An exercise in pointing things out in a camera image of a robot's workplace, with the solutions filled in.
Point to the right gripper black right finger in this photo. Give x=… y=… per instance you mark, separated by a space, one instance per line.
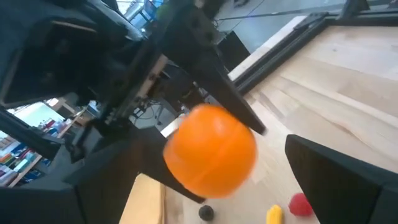
x=342 y=193

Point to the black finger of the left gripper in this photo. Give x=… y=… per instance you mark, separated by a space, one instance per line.
x=157 y=165
x=211 y=68

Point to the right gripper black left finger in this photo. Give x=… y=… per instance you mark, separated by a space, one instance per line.
x=77 y=205

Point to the red toy raspberry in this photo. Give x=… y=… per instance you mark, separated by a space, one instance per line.
x=300 y=204

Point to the smooth orange toy fruit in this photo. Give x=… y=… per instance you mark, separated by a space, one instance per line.
x=211 y=152

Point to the dark toy blackberry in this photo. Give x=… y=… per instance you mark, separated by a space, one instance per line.
x=206 y=213

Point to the yellow toy pepper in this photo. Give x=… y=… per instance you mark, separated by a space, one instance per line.
x=274 y=215

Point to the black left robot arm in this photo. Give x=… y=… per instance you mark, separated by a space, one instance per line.
x=37 y=46

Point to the shelf with colourful items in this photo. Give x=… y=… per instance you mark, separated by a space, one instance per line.
x=15 y=161

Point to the black metal table frame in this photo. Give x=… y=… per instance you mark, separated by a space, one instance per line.
x=280 y=56

